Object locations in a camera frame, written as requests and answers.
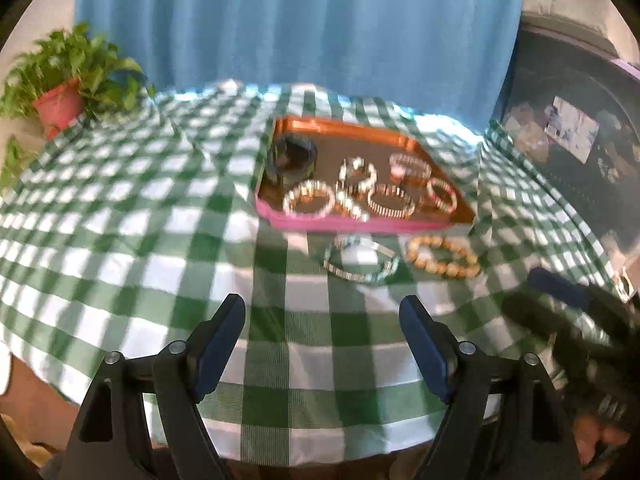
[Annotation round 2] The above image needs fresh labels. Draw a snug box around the large wooden bead bracelet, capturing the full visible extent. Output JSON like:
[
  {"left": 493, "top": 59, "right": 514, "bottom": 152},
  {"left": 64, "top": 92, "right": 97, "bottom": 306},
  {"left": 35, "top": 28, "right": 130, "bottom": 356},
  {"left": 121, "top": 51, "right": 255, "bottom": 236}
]
[{"left": 406, "top": 235, "right": 482, "bottom": 280}]

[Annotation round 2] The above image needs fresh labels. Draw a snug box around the teal bead silver bangle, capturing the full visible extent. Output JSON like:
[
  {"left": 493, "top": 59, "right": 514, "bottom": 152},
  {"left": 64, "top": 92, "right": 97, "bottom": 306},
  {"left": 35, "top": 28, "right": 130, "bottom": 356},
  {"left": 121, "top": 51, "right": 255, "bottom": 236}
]
[{"left": 322, "top": 235, "right": 400, "bottom": 285}]

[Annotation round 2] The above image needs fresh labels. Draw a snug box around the pink green bead bracelet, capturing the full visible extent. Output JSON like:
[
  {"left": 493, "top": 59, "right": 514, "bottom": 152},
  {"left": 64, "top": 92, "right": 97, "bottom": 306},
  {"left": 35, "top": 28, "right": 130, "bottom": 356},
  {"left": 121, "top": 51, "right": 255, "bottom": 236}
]
[{"left": 425, "top": 176, "right": 459, "bottom": 215}]

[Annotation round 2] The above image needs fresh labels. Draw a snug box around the white pearl pin bracelet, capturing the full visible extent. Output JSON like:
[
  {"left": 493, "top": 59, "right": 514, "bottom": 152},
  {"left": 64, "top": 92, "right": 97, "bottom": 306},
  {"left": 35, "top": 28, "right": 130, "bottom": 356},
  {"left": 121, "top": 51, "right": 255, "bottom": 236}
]
[{"left": 334, "top": 184, "right": 371, "bottom": 222}]

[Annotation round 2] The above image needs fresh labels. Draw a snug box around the clear crystal bead bracelet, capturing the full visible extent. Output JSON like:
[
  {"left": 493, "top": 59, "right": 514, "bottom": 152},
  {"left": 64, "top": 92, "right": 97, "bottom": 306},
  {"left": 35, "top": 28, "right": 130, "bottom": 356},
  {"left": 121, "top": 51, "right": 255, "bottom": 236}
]
[{"left": 388, "top": 152, "right": 433, "bottom": 183}]

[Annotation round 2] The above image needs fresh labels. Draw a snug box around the white bone bead bracelet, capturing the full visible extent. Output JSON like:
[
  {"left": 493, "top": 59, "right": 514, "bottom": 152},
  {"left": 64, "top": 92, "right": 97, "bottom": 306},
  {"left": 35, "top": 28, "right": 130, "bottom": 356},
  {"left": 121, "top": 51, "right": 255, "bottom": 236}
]
[{"left": 338, "top": 155, "right": 379, "bottom": 194}]

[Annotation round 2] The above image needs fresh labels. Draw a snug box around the person's right hand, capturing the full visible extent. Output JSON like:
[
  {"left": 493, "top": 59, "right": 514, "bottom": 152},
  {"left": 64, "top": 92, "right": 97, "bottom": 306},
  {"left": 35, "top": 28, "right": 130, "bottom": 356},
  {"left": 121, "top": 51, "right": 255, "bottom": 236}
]
[{"left": 573, "top": 415, "right": 630, "bottom": 466}]

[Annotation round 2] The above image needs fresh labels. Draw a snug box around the dark cabinet with clutter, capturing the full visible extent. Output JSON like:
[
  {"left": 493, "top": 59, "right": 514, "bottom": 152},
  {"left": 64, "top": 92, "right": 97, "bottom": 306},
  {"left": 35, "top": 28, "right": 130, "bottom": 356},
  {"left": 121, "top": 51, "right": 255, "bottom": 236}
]
[{"left": 501, "top": 24, "right": 639, "bottom": 285}]

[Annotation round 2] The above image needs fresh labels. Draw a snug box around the green white checkered tablecloth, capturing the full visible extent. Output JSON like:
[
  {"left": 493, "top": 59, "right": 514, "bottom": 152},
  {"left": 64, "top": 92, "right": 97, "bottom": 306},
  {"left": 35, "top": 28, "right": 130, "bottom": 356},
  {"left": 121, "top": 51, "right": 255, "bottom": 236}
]
[{"left": 1, "top": 84, "right": 613, "bottom": 466}]

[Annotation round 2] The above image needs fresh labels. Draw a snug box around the copper metal tray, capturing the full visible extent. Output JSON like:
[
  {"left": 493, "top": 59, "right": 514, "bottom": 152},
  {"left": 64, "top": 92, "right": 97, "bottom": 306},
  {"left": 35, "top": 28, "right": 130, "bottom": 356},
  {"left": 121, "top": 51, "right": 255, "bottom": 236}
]
[{"left": 255, "top": 115, "right": 475, "bottom": 234}]

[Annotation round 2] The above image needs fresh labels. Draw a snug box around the black green smartwatch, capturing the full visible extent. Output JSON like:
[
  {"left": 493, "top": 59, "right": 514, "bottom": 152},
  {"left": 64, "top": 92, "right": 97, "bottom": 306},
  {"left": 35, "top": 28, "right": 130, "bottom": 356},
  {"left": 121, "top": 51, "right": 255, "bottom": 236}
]
[{"left": 265, "top": 133, "right": 318, "bottom": 188}]

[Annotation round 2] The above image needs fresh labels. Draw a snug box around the blue curtain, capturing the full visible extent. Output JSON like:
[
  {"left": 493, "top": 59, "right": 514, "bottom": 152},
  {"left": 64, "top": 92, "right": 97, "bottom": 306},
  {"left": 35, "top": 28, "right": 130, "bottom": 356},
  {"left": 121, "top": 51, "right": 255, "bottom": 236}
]
[{"left": 76, "top": 0, "right": 523, "bottom": 129}]

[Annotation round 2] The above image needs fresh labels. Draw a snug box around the green potted plant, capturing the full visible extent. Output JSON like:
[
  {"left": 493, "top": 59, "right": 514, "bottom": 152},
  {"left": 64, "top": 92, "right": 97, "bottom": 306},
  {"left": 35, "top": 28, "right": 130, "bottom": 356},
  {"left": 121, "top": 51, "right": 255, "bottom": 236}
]
[{"left": 0, "top": 22, "right": 151, "bottom": 191}]

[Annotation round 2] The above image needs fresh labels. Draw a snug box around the gold bangle bracelet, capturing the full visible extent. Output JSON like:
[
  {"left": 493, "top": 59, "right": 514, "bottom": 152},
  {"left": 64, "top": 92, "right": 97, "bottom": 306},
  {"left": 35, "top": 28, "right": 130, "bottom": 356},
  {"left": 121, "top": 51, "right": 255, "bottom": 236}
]
[{"left": 366, "top": 183, "right": 417, "bottom": 220}]

